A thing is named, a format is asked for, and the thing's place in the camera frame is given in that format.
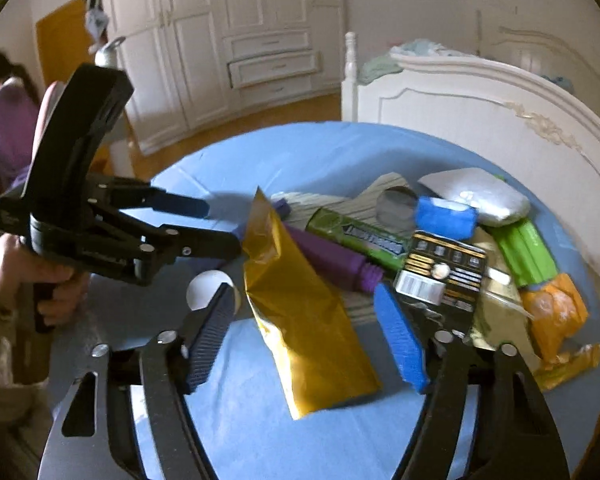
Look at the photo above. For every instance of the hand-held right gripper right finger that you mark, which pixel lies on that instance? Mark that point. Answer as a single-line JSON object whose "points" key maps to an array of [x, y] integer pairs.
{"points": [[400, 340]]}

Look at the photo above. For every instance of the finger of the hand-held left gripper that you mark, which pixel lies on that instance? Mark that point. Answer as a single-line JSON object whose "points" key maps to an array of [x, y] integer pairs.
{"points": [[180, 206], [205, 246]]}

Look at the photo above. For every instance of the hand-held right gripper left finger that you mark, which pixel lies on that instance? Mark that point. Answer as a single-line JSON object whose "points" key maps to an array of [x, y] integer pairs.
{"points": [[212, 330]]}

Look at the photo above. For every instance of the gold foil packet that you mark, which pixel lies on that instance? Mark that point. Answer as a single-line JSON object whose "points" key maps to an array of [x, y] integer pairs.
{"points": [[300, 320]]}

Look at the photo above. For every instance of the long gold foil wrapper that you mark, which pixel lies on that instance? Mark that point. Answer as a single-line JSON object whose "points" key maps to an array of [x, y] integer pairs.
{"points": [[500, 315]]}

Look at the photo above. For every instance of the orange snack packet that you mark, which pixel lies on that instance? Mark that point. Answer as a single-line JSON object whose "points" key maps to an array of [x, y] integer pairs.
{"points": [[555, 310]]}

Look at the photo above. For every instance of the person's left hand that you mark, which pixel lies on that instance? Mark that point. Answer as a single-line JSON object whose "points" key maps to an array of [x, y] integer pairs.
{"points": [[7, 265]]}

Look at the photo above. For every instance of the black printed packet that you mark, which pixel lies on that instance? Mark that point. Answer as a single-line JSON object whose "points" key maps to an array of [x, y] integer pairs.
{"points": [[445, 270]]}

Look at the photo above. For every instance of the purple tube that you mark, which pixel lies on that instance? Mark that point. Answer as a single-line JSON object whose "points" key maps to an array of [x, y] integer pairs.
{"points": [[325, 255]]}

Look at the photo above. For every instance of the orange wooden door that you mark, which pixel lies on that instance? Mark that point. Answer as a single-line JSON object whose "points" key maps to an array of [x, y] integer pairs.
{"points": [[62, 45]]}

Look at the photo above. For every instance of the green printed wrapper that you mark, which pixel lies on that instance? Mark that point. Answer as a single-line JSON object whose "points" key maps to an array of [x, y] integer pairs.
{"points": [[345, 230]]}

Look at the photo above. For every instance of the blue bandage roll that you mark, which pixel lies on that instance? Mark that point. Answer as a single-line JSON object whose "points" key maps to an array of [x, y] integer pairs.
{"points": [[445, 217]]}

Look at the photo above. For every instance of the grey round lid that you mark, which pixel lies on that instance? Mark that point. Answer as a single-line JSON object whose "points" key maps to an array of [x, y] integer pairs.
{"points": [[396, 208]]}

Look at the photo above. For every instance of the striped star-shaped mat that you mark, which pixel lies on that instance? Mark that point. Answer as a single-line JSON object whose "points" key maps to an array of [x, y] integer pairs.
{"points": [[330, 202]]}

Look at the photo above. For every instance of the hanging patterned bag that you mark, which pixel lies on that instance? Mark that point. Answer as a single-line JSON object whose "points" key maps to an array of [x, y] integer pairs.
{"points": [[96, 16]]}

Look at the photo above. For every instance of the green plastic packet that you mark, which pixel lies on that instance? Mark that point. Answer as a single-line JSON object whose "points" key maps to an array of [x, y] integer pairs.
{"points": [[525, 252]]}

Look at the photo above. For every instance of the white pillow packet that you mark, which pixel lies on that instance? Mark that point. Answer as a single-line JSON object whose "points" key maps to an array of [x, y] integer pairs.
{"points": [[480, 190]]}

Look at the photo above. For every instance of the white wardrobe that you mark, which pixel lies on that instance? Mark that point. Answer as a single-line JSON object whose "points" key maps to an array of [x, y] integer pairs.
{"points": [[205, 35]]}

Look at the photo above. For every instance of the green cloth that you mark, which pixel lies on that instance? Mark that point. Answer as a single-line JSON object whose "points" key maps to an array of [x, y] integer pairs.
{"points": [[380, 67]]}

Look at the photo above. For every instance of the white wooden bed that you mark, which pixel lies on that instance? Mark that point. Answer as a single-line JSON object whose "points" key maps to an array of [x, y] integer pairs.
{"points": [[480, 105]]}

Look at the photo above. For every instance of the light blue cloth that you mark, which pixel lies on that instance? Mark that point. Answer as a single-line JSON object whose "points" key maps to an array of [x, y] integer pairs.
{"points": [[420, 47]]}

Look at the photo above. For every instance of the pale patterned bedding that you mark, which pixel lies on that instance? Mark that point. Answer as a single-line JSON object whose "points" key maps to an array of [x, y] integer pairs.
{"points": [[560, 82]]}

